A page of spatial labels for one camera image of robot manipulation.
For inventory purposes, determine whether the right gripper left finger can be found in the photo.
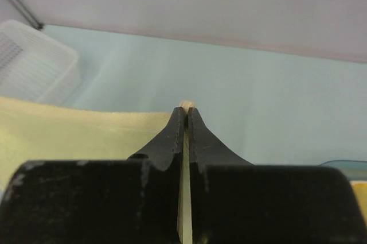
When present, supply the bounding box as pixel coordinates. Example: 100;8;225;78
1;107;184;243

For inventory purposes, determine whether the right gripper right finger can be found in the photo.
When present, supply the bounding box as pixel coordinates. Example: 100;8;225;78
188;109;366;243

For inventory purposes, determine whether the teal and cream towel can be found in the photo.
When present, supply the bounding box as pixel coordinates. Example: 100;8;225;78
1;98;193;243

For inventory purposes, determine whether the blue translucent plastic tub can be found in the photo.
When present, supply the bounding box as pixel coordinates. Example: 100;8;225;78
321;160;367;181

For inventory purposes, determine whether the yellow towel in tub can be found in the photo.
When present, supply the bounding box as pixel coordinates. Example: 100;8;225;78
350;180;367;223

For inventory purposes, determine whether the white perforated plastic basket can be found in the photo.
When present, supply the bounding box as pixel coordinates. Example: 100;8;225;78
1;20;82;105

